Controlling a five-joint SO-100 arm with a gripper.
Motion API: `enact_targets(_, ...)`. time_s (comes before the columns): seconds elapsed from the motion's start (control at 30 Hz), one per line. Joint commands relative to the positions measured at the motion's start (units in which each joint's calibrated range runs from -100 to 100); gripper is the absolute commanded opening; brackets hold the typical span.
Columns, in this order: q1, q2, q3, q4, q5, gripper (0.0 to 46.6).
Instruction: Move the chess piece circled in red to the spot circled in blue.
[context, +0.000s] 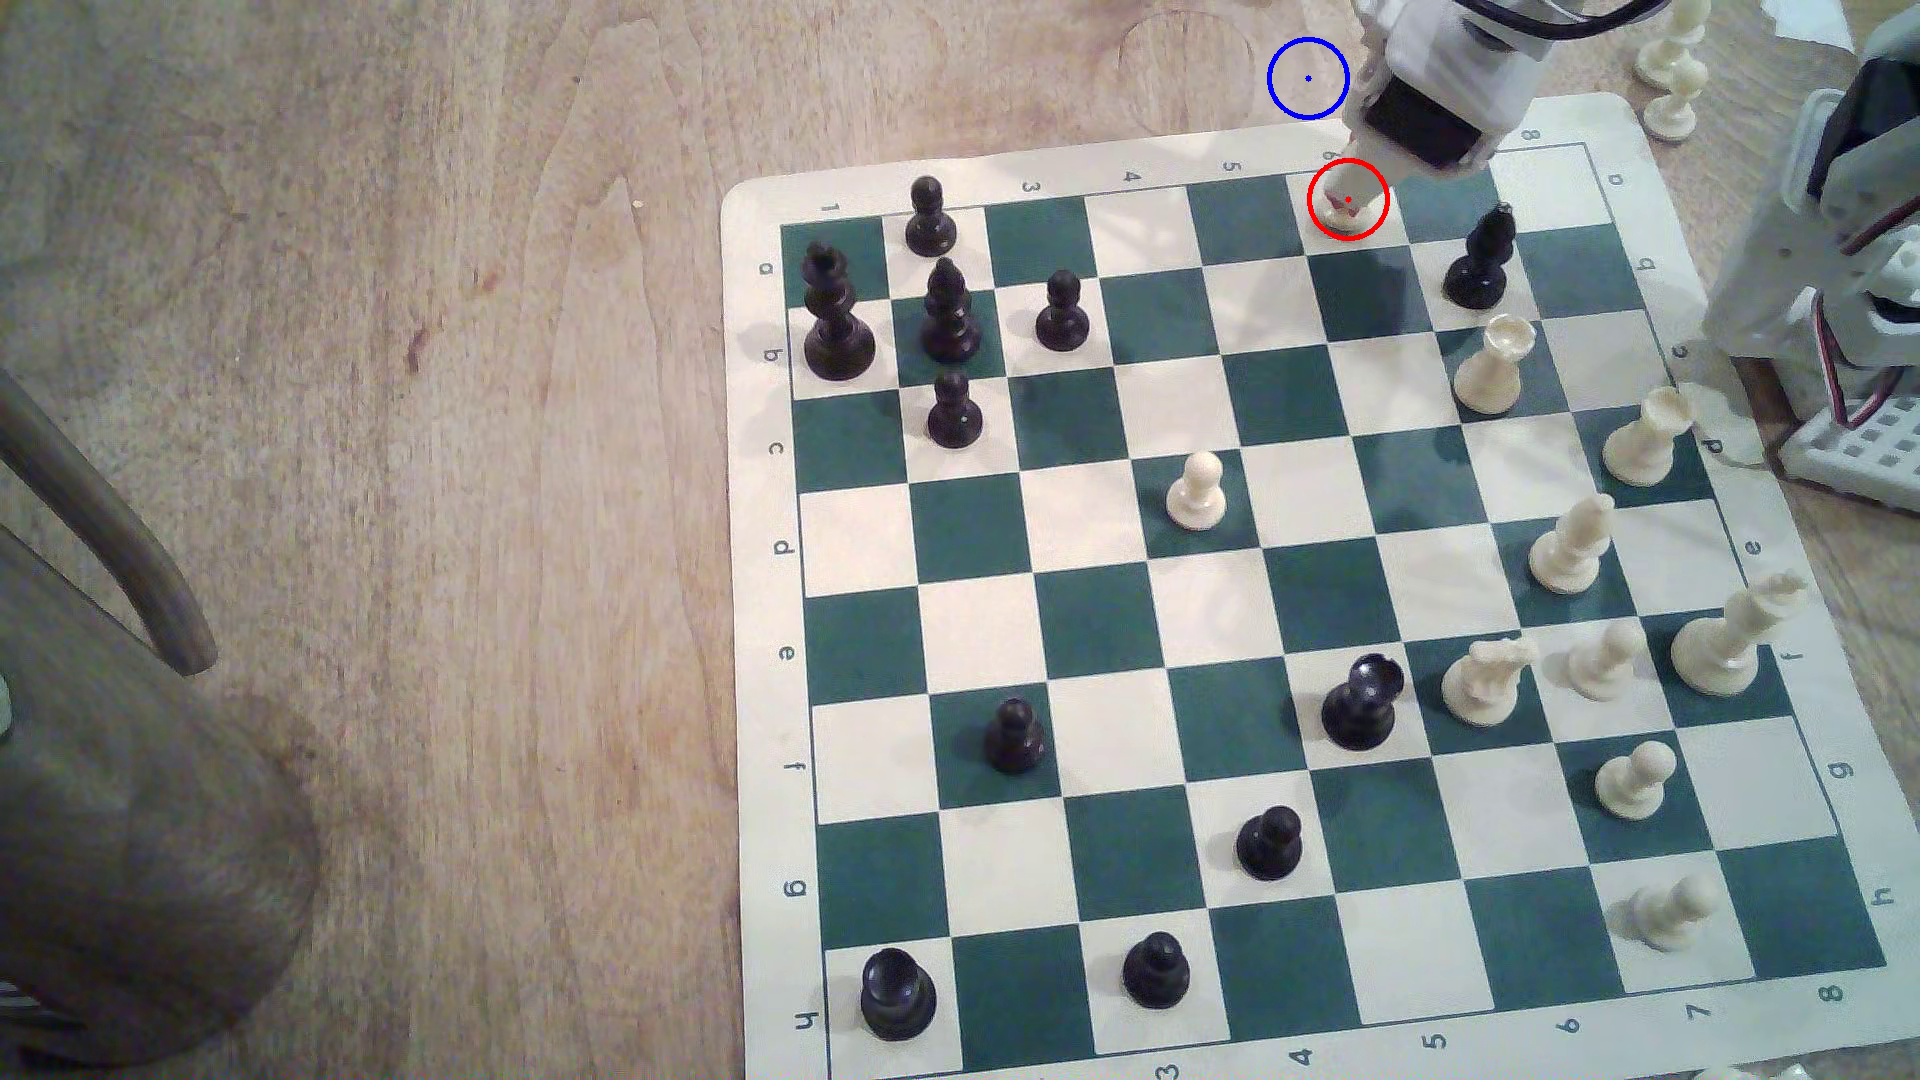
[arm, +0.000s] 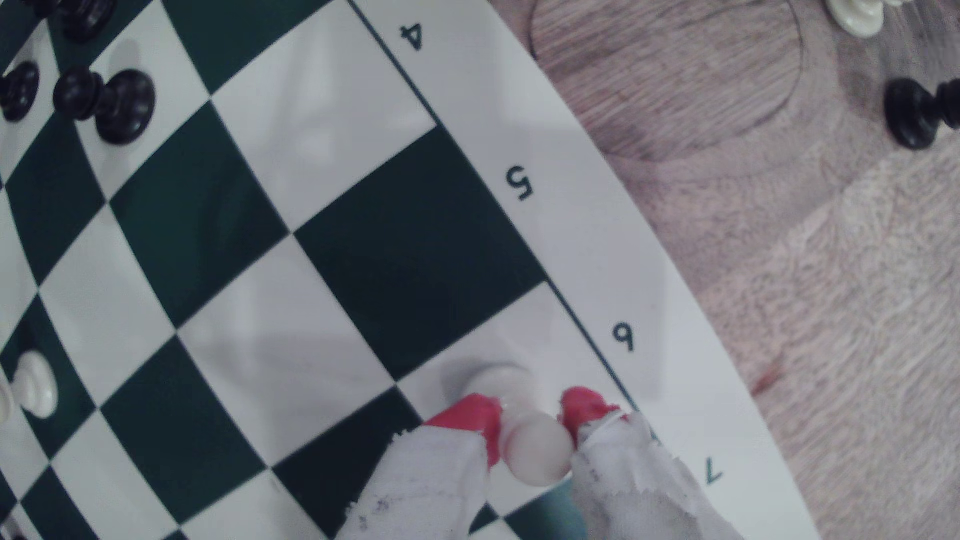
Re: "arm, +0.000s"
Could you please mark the white chess piece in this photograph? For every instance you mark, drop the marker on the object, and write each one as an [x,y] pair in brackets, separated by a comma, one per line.
[859,13]

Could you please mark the green white chessboard mat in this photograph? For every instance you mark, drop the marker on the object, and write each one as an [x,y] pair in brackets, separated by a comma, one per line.
[322,112]

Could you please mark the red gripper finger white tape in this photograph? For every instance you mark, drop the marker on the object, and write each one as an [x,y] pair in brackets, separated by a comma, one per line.
[427,487]
[637,495]

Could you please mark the black bishop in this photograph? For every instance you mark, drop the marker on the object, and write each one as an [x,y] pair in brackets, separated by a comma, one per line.
[82,15]

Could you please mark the white pawn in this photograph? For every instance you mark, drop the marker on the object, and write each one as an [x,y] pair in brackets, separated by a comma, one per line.
[536,450]
[36,386]

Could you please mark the black chess piece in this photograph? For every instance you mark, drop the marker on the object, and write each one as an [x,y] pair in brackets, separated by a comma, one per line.
[911,112]

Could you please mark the black pawn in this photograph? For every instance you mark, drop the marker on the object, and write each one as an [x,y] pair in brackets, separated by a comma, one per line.
[120,105]
[19,90]

